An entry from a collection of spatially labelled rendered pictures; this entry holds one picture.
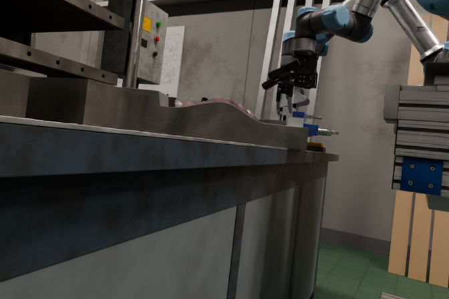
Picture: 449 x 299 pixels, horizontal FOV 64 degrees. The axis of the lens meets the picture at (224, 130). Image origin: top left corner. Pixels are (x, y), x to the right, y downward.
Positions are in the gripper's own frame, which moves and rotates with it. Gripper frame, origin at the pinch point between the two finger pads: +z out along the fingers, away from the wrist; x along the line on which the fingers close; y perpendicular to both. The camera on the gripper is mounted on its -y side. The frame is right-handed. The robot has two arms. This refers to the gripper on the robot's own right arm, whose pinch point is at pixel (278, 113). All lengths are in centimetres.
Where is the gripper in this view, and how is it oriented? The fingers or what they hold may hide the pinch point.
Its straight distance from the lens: 157.5
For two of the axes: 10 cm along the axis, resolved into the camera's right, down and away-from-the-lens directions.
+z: -1.1, 9.9, -0.3
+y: 9.1, 0.9, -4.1
